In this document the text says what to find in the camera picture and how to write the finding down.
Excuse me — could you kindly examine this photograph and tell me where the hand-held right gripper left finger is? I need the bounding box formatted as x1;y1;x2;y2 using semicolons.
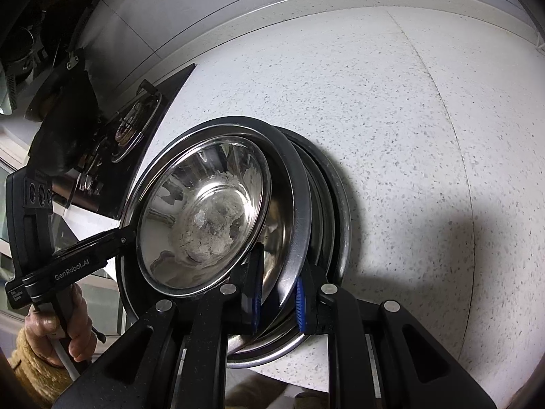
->
53;252;267;409

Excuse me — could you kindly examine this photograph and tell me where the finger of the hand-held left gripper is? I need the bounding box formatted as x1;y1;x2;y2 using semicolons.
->
53;223;138;265

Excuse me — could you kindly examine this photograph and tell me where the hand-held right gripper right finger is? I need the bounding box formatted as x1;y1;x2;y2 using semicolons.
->
296;263;497;409

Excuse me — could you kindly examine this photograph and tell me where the small steel bowl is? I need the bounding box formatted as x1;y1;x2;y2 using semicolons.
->
135;135;272;297

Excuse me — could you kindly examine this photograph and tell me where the person's left forearm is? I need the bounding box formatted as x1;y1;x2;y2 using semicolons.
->
7;328;74;409

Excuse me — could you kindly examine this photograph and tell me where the person's left hand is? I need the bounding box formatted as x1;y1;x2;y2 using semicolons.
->
25;283;95;368

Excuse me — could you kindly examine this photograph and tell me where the dark pan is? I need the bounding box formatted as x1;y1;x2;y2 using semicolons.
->
26;48;102;176

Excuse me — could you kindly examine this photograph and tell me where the round gas burner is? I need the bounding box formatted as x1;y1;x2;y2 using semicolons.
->
111;93;162;163

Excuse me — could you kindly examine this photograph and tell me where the black glass gas hob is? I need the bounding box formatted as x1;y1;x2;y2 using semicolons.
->
26;63;197;221

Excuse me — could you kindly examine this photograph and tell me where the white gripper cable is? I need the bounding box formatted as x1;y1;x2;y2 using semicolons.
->
48;333;81;381

